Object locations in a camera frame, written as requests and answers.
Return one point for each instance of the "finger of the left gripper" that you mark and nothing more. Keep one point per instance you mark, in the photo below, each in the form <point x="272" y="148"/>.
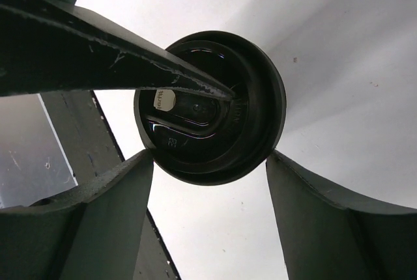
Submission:
<point x="47" y="46"/>

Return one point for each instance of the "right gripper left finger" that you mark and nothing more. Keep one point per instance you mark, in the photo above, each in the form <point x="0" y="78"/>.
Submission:
<point x="92" y="231"/>

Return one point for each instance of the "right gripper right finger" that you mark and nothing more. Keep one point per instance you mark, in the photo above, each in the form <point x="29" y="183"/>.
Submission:
<point x="330" y="232"/>

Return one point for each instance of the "black cup lid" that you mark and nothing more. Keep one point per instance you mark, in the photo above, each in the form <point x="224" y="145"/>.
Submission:
<point x="206" y="141"/>

